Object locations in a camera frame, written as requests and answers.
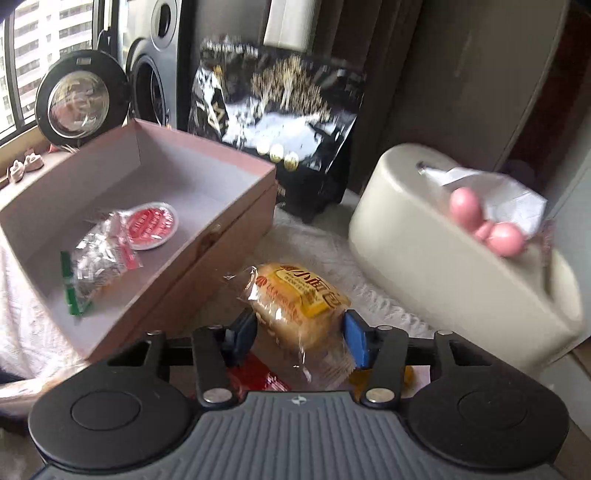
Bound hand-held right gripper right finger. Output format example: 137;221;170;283
342;309;497;409

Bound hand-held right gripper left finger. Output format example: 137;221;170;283
107;310;258;408

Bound large red snack packet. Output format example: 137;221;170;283
228;353;293;394

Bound bread packet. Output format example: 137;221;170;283
224;262;354;392

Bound pink cardboard box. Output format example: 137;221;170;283
0;117;278;365

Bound beige tissue box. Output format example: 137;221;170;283
348;143;585;371

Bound round red jelly cup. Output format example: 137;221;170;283
124;202;180;251

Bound clear green-edged snack packet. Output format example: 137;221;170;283
60;210;144;317

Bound large pink ball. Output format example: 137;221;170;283
487;222;527;257
450;187;484;232

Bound pink balls in clear bag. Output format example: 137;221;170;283
418;161;548;237

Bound black and gold bag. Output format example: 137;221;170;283
187;39;368;225

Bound dark grey washing machine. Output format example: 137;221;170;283
124;39;186;132

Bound beige cabinet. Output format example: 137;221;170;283
392;0;570;172

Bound round black washer door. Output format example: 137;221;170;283
34;50;128;148

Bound brown curtain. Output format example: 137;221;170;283
330;0;428;197

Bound white curtain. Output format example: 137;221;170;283
262;0;320;52

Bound dark grey dryer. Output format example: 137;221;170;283
148;0;197;47

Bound window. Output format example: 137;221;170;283
0;0;100;136

